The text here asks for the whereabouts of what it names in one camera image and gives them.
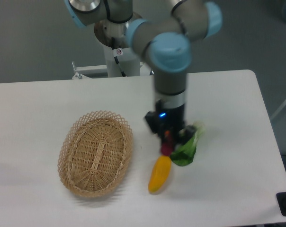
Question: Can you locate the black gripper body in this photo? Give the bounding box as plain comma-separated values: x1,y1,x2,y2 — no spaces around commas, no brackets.
153,99,185,140

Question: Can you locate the purple sweet potato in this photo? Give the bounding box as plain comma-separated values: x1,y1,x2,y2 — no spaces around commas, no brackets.
161,142,174,157

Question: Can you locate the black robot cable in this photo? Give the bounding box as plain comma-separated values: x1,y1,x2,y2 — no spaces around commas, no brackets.
111,37,127,78

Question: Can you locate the green bok choy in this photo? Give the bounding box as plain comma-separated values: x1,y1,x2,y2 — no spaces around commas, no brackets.
170,121,206,166

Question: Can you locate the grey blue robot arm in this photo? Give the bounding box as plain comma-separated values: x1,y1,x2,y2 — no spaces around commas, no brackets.
65,0,223,145

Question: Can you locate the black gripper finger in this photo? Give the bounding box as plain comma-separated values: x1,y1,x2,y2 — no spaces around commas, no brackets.
144,111,166,142
177,125,197,144

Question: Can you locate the white metal base frame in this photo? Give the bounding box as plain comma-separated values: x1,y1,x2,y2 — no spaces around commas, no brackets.
71,61,154,79

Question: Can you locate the yellow mango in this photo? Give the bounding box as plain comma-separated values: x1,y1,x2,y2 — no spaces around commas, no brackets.
148,156,171,194

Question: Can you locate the woven wicker basket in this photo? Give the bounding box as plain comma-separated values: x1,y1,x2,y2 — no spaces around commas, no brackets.
57,111,133,198

